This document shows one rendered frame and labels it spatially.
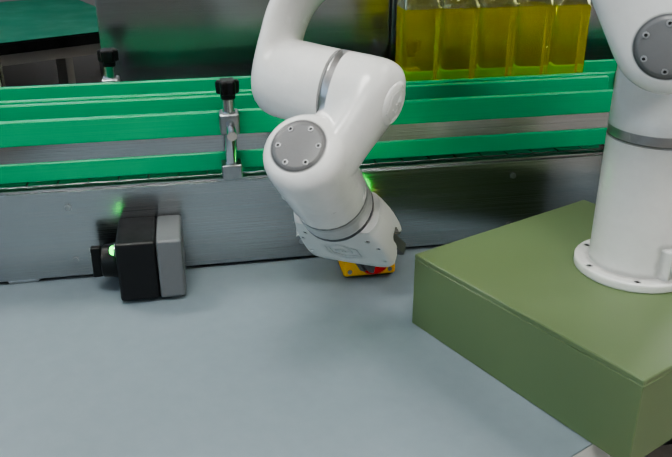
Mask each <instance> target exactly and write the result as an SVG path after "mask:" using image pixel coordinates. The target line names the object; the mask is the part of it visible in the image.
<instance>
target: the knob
mask: <svg viewBox="0 0 672 457"><path fill-rule="evenodd" d="M114 243H115V242H113V243H110V244H104V245H102V246H100V245H96V246H91V247H90V254H91V260H92V267H93V275H94V277H102V276H104V277H118V270H117V262H116V257H114V255H111V254H110V253H109V248H110V246H113V245H114Z"/></svg>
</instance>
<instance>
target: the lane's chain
mask: <svg viewBox="0 0 672 457"><path fill-rule="evenodd" d="M591 149H604V144H602V145H587V146H572V147H557V148H541V149H526V150H511V151H496V152H481V153H465V154H450V155H435V156H420V157H405V158H389V159H374V160H364V161H363V162H362V164H361V165H366V164H375V163H376V164H381V163H396V162H411V161H426V160H441V159H456V158H471V157H486V156H501V155H516V154H531V153H546V152H561V151H576V150H591ZM242 170H243V173H246V172H261V171H265V170H264V167H253V168H242ZM217 174H222V170H208V175H217ZM202 175H207V171H192V172H179V177H187V176H202ZM148 177H149V174H146V175H131V176H120V180H119V176H116V177H101V178H90V180H89V178H85V179H70V180H60V181H59V180H55V181H40V182H25V183H9V184H0V189H7V188H22V187H37V186H52V185H67V184H82V183H88V182H89V183H97V182H112V181H127V180H142V179H148ZM172 177H178V172H177V173H161V174H150V177H149V179H157V178H172ZM58 182H59V184H58Z"/></svg>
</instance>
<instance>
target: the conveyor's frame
mask: <svg viewBox="0 0 672 457"><path fill-rule="evenodd" d="M603 151H604V149H591V150H576V151H561V152H546V153H531V154H516V155H501V156H486V157H471V158H456V159H441V160H426V161H411V162H396V163H381V164H376V163H375V164H366V165H360V167H359V168H360V170H361V172H362V174H363V176H364V178H365V180H366V182H367V184H368V186H369V188H370V190H371V191H372V192H374V193H376V194H377V195H378V196H379V197H380V198H382V199H383V201H384V202H385V203H386V204H387V205H388V206H389V207H390V208H391V210H392V211H393V213H394V214H395V216H396V217H397V219H398V221H399V223H400V226H401V229H402V231H401V232H400V233H399V234H396V235H397V236H398V237H399V238H400V239H401V240H403V241H404V242H405V243H406V247H415V246H426V245H438V244H449V243H452V242H455V241H458V240H461V239H464V238H467V237H470V236H473V235H476V234H479V233H483V232H486V231H489V230H492V229H495V228H498V227H501V226H504V225H507V224H510V223H513V222H517V221H520V220H523V219H526V218H529V217H532V216H535V215H538V214H541V213H544V212H547V211H551V210H554V209H557V208H560V207H563V206H566V205H569V204H572V203H575V202H578V201H581V200H586V201H589V202H591V203H594V204H596V198H597V191H598V185H599V178H600V171H601V164H602V158H603ZM245 174H247V175H248V179H244V180H229V181H217V176H222V174H217V175H208V170H207V175H202V176H187V177H179V172H178V177H172V178H157V179H149V177H150V174H149V177H148V179H142V180H127V181H112V182H97V183H89V182H88V183H82V184H67V185H52V186H37V187H22V188H7V189H0V282H6V281H8V283H9V284H17V283H28V282H39V281H40V280H41V278H53V277H65V276H76V275H88V274H93V267H92V260H91V254H90V247H91V246H96V245H100V246H102V245H104V244H110V243H113V242H115V241H116V234H117V228H118V222H119V220H120V219H125V218H138V217H152V216H153V217H155V218H156V221H157V217H158V216H165V215H180V216H181V221H182V232H183V244H184V255H185V266H193V265H205V264H216V263H228V262H240V261H251V260H263V259H275V258H286V257H298V256H310V255H313V254H312V253H311V252H310V251H309V250H308V249H307V247H306V246H305V245H304V243H303V241H302V240H301V238H300V236H299V234H298V231H297V228H296V224H295V220H294V211H293V210H292V209H291V207H290V206H289V205H288V203H287V202H286V201H285V200H284V199H282V195H281V194H280V193H279V191H278V190H277V189H276V187H275V186H274V185H273V183H272V182H271V181H270V179H269V178H268V176H267V174H266V171H261V172H246V173H243V175H245Z"/></svg>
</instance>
